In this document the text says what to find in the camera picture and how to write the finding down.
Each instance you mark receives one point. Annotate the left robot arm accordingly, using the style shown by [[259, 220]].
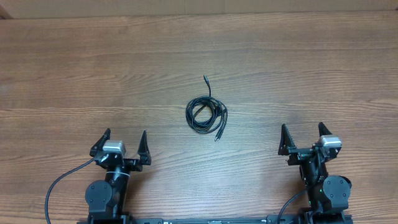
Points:
[[106, 198]]

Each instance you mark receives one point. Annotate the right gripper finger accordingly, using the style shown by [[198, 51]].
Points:
[[286, 142], [323, 130]]

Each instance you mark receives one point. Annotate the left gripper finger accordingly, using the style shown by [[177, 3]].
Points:
[[143, 150], [98, 146]]

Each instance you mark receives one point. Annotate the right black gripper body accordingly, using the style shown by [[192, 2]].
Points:
[[300, 154]]

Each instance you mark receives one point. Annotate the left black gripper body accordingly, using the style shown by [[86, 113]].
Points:
[[130, 165]]

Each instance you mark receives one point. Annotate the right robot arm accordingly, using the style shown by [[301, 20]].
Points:
[[327, 194]]

